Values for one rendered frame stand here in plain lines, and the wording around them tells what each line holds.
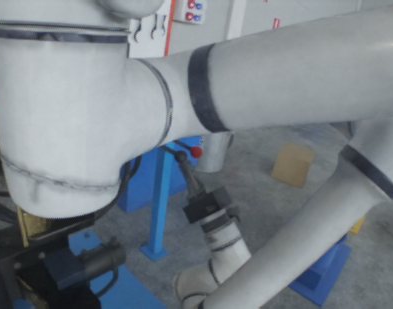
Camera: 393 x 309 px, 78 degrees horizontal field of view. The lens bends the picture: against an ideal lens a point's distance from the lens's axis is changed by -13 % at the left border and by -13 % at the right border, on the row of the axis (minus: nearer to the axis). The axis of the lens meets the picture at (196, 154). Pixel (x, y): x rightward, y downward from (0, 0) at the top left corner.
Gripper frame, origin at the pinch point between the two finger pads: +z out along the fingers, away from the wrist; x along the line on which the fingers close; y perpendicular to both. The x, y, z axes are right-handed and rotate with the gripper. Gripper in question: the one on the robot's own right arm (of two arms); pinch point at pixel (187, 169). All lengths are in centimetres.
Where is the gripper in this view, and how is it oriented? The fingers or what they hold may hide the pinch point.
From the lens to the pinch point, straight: 72.8
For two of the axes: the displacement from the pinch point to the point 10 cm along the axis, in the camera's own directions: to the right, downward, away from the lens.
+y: -6.7, 2.1, -7.1
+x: -5.9, 4.5, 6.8
